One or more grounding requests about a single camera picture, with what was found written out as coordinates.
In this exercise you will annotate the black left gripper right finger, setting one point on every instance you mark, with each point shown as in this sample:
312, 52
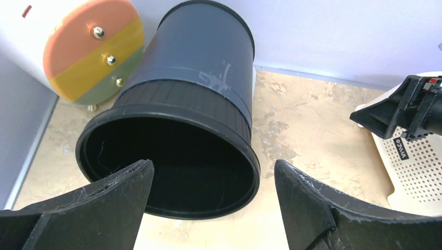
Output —
318, 216

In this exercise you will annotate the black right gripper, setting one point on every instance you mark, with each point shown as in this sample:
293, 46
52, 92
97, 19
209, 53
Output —
414, 104

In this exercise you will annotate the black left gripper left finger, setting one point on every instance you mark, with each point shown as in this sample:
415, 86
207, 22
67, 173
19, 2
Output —
105, 214

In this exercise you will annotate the white drum with coloured drawers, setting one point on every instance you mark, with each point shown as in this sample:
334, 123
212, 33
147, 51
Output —
84, 51

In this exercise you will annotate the large black plastic bin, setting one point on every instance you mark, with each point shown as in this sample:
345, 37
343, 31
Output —
187, 107

